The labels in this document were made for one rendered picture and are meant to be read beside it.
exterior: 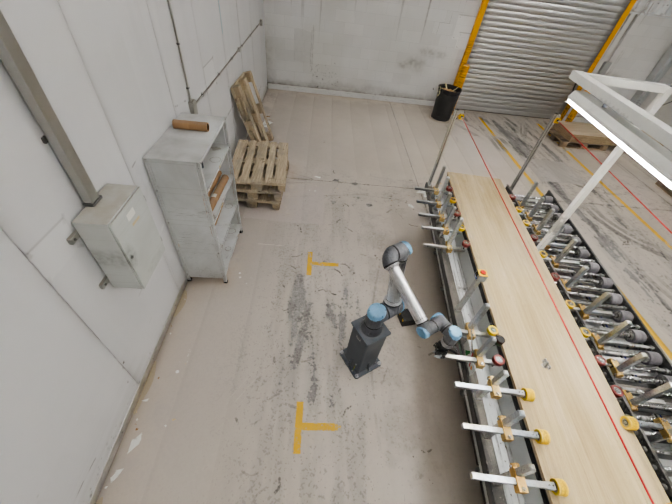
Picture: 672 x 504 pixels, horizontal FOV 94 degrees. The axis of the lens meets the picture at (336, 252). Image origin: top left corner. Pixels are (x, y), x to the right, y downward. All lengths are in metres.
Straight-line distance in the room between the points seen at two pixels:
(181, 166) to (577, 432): 3.39
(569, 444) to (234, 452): 2.35
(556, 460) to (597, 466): 0.25
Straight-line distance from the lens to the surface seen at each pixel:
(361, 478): 3.02
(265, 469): 2.99
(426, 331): 2.20
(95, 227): 2.27
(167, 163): 2.93
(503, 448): 2.76
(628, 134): 2.36
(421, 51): 9.11
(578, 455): 2.69
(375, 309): 2.58
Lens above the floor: 2.95
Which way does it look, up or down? 45 degrees down
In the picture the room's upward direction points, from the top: 9 degrees clockwise
